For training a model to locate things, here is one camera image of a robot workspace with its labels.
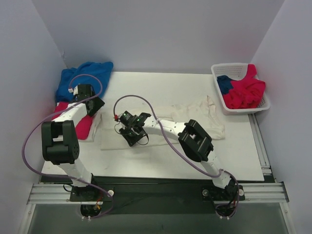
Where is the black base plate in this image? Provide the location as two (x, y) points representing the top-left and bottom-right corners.
(70, 176), (245, 216)

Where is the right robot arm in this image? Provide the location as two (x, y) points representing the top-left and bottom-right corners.
(115, 111), (234, 199)

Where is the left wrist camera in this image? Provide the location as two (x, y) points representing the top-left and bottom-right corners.
(68, 85), (78, 96)

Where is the folded white t-shirt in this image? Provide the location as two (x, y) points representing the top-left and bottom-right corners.
(79, 113), (101, 142)

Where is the blue t-shirt pile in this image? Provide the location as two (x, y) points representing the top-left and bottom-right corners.
(55, 61), (114, 102)

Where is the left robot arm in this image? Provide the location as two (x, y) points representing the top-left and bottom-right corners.
(41, 84), (105, 201)

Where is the white t-shirt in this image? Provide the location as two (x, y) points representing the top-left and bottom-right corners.
(100, 96), (225, 150)
(79, 113), (101, 142)

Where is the folded red t-shirt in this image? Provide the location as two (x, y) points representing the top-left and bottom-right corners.
(54, 102), (94, 141)

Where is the white plastic basket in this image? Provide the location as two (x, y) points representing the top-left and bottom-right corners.
(211, 63), (270, 115)

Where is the red t-shirt in basket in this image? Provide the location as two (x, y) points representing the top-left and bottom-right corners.
(223, 64), (266, 109)

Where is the blue t-shirt in basket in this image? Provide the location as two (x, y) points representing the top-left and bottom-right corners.
(217, 75), (233, 95)

